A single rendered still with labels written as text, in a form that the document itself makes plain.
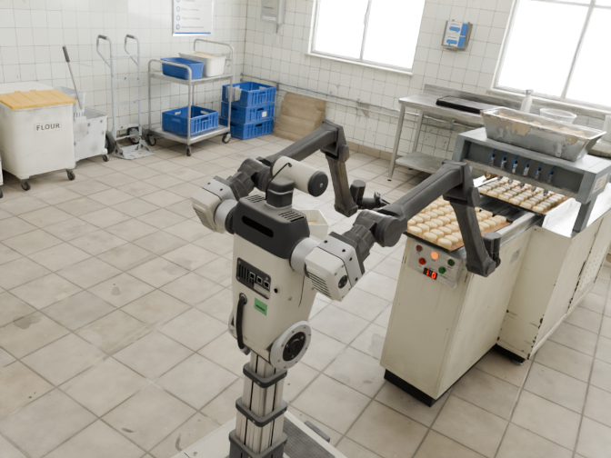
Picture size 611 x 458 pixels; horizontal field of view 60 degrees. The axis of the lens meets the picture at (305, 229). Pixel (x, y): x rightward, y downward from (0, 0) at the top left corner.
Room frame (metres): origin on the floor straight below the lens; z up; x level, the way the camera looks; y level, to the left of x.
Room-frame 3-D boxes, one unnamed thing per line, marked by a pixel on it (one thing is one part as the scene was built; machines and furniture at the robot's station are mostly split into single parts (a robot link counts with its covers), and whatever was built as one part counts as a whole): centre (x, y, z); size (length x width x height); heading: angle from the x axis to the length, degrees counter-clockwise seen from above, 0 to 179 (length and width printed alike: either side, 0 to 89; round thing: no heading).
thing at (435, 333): (2.38, -0.82, 0.45); 0.70 x 0.34 x 0.90; 141
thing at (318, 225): (3.86, -0.03, 0.08); 0.30 x 0.22 x 0.16; 16
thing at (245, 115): (6.67, 0.91, 0.30); 0.60 x 0.40 x 0.20; 150
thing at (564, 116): (5.10, -2.22, 0.94); 0.33 x 0.33 x 0.12
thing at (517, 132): (2.77, -1.14, 1.25); 0.56 x 0.29 x 0.14; 51
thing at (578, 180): (2.77, -1.14, 1.01); 0.72 x 0.33 x 0.34; 51
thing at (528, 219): (2.76, -1.32, 0.87); 2.01 x 0.03 x 0.07; 141
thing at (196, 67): (5.68, 1.50, 0.87); 0.40 x 0.30 x 0.16; 64
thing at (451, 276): (2.10, -0.59, 0.77); 0.24 x 0.04 x 0.14; 51
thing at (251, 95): (6.67, 0.91, 0.50); 0.60 x 0.40 x 0.20; 153
